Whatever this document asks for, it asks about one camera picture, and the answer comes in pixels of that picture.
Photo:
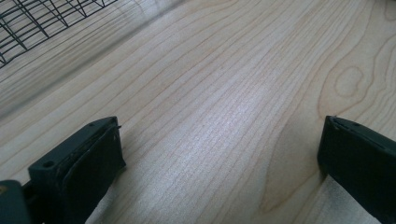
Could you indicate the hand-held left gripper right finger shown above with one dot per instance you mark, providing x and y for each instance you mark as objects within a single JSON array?
[{"x": 361, "y": 161}]

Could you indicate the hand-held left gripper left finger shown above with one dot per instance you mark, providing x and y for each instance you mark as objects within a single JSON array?
[{"x": 84, "y": 174}]

